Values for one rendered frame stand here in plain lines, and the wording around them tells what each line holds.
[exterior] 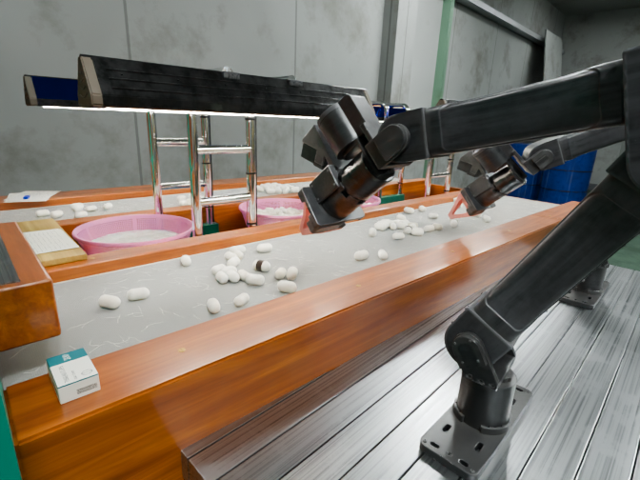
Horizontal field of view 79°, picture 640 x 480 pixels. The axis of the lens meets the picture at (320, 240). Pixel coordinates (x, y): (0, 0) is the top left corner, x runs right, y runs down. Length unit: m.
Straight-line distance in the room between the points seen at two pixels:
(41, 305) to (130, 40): 2.14
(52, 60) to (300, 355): 2.08
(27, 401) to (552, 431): 0.60
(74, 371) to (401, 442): 0.37
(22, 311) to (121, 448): 0.18
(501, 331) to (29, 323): 0.51
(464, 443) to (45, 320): 0.49
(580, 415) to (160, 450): 0.53
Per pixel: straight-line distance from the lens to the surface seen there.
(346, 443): 0.52
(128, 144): 2.50
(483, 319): 0.49
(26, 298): 0.52
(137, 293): 0.71
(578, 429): 0.65
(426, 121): 0.48
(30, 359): 0.62
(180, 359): 0.50
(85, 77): 0.69
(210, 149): 0.95
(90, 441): 0.47
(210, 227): 1.25
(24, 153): 2.38
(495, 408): 0.55
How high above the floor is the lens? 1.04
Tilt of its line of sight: 17 degrees down
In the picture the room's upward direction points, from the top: 2 degrees clockwise
